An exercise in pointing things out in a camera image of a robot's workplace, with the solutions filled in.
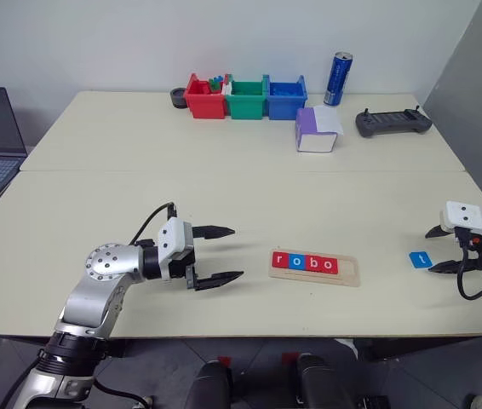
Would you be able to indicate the blue letter tile 'o' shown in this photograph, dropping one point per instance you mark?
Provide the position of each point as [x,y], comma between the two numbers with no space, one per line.
[297,262]

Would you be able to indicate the green plastic bin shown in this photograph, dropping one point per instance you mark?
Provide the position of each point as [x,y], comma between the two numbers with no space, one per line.
[245,106]

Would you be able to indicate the blue letter tile t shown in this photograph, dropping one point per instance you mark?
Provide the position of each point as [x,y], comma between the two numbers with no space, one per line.
[420,260]

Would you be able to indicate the blue drink can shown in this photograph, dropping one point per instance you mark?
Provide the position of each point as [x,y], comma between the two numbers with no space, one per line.
[336,78]

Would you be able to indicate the wooden letter tray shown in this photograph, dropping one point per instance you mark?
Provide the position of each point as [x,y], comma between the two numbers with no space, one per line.
[347,274]

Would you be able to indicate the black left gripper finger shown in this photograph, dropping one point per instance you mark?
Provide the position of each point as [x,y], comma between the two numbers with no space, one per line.
[213,232]
[217,281]

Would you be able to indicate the black round holder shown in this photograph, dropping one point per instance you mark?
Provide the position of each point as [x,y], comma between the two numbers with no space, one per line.
[177,99]

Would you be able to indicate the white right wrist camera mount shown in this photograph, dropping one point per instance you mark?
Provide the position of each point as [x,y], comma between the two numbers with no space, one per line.
[468,217]

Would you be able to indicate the red letter tile 'r' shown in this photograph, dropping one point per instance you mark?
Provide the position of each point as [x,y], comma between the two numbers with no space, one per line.
[280,260]

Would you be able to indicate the blue plastic bin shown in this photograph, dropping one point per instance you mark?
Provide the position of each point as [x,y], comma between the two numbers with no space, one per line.
[285,106]

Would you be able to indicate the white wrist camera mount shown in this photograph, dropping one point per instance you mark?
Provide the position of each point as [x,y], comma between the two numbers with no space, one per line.
[468,217]
[173,236]

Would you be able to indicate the dark grey handheld controller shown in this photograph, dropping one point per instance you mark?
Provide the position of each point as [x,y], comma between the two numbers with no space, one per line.
[390,123]

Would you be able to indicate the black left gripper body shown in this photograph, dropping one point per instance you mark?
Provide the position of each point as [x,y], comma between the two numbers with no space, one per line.
[181,268]

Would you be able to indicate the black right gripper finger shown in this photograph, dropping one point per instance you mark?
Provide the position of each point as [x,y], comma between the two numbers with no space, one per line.
[447,267]
[440,232]

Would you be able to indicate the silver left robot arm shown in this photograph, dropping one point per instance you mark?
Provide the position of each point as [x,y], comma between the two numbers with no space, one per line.
[105,272]

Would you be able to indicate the purple and white box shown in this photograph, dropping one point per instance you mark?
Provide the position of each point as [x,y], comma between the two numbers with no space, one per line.
[305,132]

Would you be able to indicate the red plastic bin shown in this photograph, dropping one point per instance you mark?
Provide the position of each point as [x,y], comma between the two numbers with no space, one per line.
[204,106]

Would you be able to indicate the red letter b tile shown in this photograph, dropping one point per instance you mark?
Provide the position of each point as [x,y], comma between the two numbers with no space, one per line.
[313,263]

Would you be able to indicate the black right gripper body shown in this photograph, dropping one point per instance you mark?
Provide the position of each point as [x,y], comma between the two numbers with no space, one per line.
[481,255]

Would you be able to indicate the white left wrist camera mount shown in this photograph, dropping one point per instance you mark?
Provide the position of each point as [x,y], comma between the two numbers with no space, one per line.
[173,236]

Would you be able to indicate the white toy piece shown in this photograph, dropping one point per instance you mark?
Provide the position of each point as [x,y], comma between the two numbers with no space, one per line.
[226,85]

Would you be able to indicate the green toy brick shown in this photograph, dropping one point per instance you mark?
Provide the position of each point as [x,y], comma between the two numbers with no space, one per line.
[214,85]

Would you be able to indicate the dark rounded shape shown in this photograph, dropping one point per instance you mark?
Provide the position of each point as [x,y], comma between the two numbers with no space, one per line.
[209,385]
[319,381]

